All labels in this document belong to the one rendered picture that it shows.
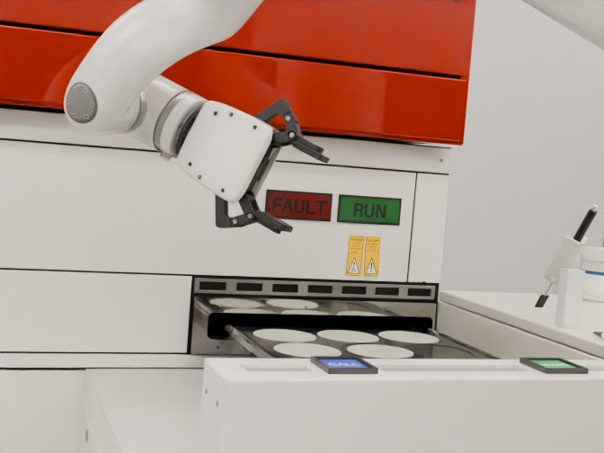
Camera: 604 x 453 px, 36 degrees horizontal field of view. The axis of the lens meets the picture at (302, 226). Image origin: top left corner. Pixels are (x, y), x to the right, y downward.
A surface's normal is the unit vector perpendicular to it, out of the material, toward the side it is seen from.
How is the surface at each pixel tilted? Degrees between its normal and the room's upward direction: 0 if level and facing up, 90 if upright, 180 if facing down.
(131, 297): 90
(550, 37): 90
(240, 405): 90
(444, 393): 90
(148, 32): 69
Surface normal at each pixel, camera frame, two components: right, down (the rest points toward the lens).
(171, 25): 0.18, -0.40
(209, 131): -0.34, -0.13
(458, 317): -0.94, -0.05
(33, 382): 0.32, 0.09
